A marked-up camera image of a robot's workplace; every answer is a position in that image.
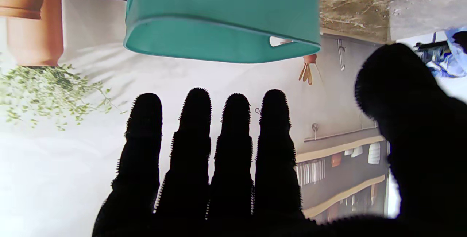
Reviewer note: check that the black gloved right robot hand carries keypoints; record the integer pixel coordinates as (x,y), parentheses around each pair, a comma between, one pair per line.
(419,149)

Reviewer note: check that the green plastic basket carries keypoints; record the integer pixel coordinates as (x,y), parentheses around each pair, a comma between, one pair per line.
(219,11)

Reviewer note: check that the blue fabric clutter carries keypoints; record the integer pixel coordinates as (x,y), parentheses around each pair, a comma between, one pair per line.
(447,62)

